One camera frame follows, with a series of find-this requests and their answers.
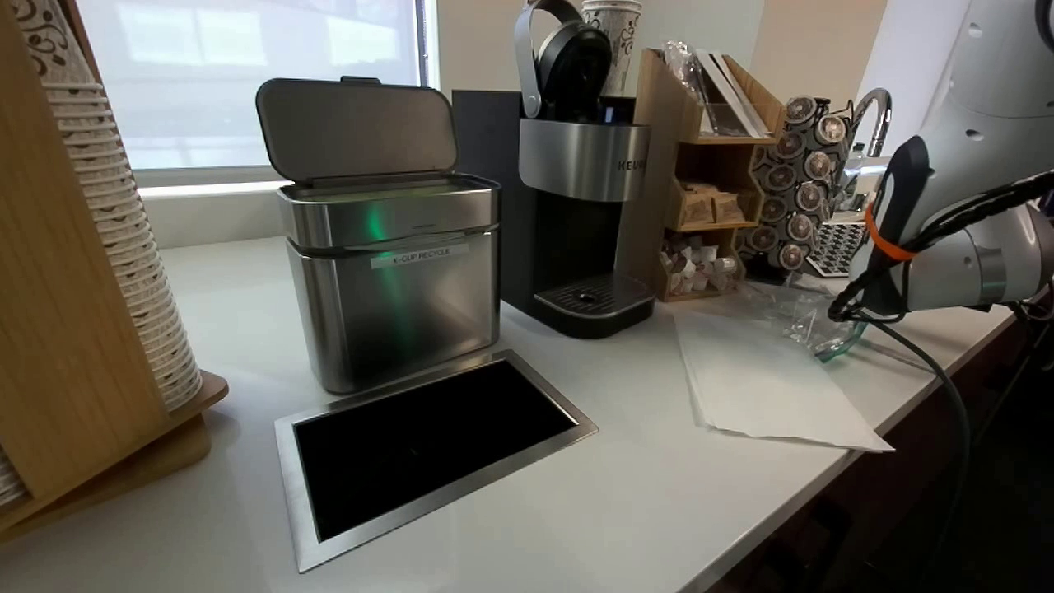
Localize steel trash bin with lid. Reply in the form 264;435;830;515
254;73;503;394

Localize black silver coffee machine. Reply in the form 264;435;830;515
450;0;658;341

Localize clear wrapped snack packets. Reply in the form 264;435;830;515
658;238;750;303

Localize steel framed counter trash chute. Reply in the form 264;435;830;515
273;350;595;578

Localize wooden condiment organizer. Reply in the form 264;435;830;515
613;43;786;303

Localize white paper sheet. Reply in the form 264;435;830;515
666;310;900;454

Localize clear zip bag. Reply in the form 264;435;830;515
750;274;868;367

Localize patterned paper cup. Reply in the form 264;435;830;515
579;0;645;97

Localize coffee pod carousel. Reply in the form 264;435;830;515
731;91;857;277

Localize window with white blind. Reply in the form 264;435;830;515
77;0;437;185

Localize chrome faucet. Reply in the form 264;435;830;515
841;86;900;181

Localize stack of paper cups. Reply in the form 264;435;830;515
10;0;208;416

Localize wooden cup dispenser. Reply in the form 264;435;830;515
0;0;231;540

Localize orange cable strap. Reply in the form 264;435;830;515
861;207;923;268

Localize green cable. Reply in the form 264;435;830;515
815;317;975;553

